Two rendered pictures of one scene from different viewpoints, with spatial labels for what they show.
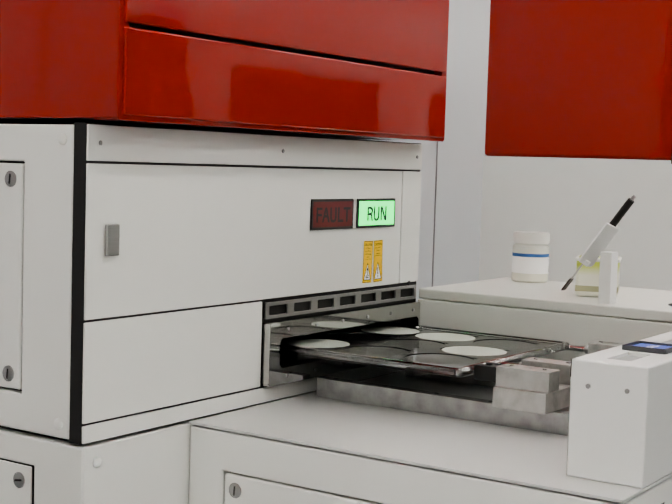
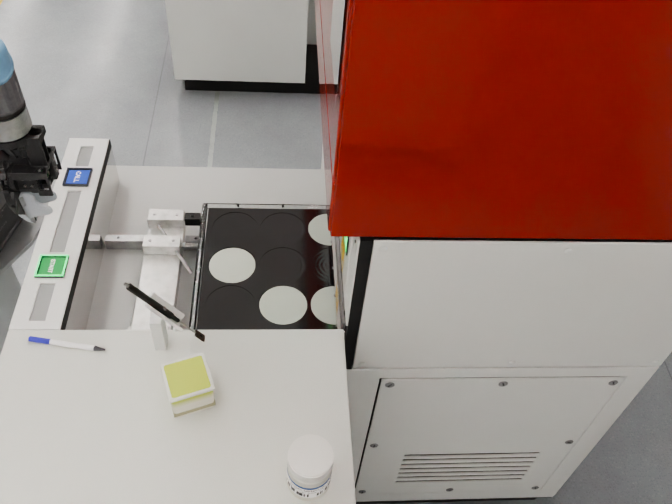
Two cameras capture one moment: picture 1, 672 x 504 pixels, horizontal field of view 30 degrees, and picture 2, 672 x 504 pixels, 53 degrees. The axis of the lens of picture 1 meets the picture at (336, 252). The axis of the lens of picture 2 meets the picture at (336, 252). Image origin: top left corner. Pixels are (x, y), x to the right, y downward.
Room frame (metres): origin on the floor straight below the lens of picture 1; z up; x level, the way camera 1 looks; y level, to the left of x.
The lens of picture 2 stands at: (2.75, -0.67, 2.03)
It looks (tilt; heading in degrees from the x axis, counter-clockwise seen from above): 49 degrees down; 138
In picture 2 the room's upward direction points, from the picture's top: 6 degrees clockwise
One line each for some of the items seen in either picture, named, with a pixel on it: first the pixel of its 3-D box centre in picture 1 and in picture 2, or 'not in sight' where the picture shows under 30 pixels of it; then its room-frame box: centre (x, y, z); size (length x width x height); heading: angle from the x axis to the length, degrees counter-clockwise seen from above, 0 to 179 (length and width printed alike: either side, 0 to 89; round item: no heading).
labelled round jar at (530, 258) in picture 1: (530, 256); (309, 468); (2.42, -0.38, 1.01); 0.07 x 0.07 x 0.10
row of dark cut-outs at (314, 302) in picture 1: (346, 300); (338, 242); (2.02, -0.02, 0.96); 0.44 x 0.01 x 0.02; 146
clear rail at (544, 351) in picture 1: (516, 358); (198, 265); (1.87, -0.28, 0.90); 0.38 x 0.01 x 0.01; 146
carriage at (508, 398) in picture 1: (572, 383); (159, 280); (1.84, -0.36, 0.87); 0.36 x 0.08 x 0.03; 146
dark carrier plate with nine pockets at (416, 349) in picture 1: (412, 345); (282, 265); (1.97, -0.13, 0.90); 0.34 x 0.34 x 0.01; 56
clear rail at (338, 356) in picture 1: (351, 358); (281, 207); (1.82, -0.03, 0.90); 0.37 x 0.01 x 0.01; 56
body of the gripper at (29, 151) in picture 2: not in sight; (23, 158); (1.78, -0.52, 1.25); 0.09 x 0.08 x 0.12; 56
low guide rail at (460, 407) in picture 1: (462, 407); (215, 242); (1.78, -0.19, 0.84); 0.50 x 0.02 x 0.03; 56
